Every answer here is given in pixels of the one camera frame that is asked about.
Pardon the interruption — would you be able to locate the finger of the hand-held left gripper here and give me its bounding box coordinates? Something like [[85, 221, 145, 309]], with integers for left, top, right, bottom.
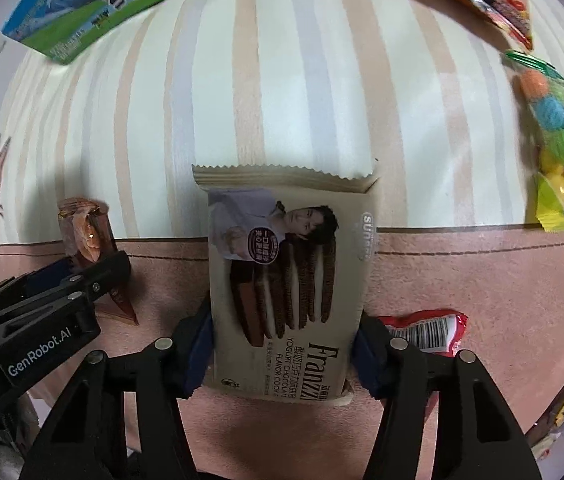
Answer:
[[68, 250, 132, 307], [0, 259, 74, 327]]

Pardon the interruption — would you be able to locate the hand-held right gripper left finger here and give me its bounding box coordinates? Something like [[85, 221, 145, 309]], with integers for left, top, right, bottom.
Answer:
[[19, 305, 215, 480]]

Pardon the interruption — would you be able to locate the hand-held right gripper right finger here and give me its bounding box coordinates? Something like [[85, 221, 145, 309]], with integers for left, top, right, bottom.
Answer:
[[351, 314, 546, 480]]

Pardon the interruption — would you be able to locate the brown chocolate snack packet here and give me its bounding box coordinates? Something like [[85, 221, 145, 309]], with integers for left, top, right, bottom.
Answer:
[[57, 197, 139, 325]]

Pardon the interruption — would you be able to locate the beige sandwich cookie packet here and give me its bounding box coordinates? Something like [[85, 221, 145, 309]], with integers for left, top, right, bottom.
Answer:
[[191, 157, 381, 407]]

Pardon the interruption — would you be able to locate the printed cardboard box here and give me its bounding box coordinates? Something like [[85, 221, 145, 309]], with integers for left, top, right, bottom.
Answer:
[[1, 0, 273, 65]]

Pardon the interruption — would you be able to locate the small red snack packet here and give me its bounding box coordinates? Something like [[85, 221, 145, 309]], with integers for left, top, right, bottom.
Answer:
[[378, 309, 469, 359]]

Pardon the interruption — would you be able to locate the colourful candy bag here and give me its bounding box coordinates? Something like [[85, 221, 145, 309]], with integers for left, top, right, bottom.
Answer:
[[504, 49, 564, 234]]

